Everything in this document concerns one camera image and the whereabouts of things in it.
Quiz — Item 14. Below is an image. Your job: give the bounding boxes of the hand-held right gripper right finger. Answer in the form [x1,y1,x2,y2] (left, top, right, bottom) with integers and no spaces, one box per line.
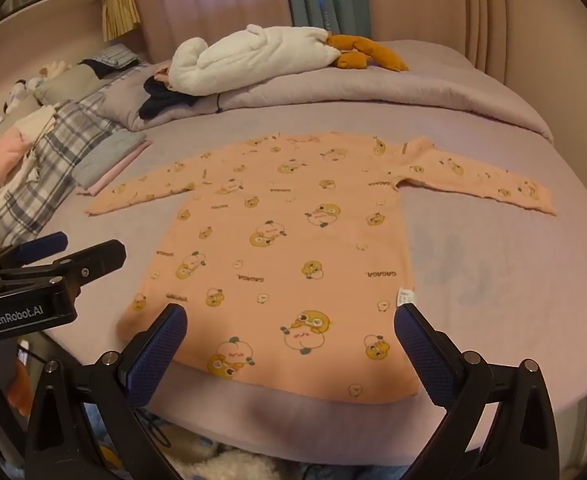
[393,303,560,480]

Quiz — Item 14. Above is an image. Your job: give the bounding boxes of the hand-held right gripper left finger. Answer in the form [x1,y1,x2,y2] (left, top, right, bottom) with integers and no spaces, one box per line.
[26,304,189,480]

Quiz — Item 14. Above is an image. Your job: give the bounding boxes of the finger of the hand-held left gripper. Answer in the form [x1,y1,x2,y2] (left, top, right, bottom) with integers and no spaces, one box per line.
[0,231,69,276]
[0,240,126,297]

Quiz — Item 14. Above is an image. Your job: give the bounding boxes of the orange cartoon print shirt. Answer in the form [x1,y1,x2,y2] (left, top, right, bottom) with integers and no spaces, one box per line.
[84,131,558,405]

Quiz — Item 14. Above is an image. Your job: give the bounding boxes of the dark navy clothes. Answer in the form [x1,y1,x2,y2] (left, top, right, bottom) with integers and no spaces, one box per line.
[140,76,199,121]

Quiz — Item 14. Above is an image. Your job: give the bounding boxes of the folded pink garment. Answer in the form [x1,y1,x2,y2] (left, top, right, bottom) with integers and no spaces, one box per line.
[76,140,153,196]

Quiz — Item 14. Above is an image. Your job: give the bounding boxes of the crumpled pink garment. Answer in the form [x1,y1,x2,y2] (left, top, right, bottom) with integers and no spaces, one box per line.
[0,132,34,186]

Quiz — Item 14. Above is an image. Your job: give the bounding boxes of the folded grey garment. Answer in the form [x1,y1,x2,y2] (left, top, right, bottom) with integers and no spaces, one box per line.
[72,130,146,186]

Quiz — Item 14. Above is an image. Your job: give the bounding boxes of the bed with purple sheet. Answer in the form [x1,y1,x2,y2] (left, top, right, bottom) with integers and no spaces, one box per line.
[0,40,587,466]

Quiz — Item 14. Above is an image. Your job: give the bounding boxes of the grey plaid blanket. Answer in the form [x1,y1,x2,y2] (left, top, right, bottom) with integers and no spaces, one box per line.
[0,82,141,248]

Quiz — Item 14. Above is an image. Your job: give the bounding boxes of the white fluffy toy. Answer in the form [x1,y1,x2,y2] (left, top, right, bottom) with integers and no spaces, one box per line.
[173,449,294,480]

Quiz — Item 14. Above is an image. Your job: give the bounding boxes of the grey pillow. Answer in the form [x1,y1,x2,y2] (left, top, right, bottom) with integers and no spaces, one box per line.
[33,62,109,106]

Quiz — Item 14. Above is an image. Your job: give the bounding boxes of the blue striped cloth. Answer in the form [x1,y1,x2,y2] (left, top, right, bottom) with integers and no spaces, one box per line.
[80,43,141,68]

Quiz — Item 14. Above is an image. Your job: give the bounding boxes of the beige bedside shelf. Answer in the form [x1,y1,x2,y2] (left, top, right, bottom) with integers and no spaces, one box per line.
[0,0,119,36]

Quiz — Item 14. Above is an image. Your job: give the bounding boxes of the yellow books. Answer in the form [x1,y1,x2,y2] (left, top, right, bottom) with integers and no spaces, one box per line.
[102,0,141,41]

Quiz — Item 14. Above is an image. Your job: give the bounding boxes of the purple quilt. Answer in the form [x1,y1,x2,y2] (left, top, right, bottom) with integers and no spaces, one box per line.
[100,37,554,146]

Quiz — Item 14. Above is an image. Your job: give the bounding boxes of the pink curtain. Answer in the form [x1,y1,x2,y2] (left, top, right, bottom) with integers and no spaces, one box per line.
[123,0,294,61]

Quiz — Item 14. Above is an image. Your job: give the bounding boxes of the beige curtain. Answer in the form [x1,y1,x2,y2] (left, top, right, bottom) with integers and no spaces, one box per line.
[461,0,517,76]

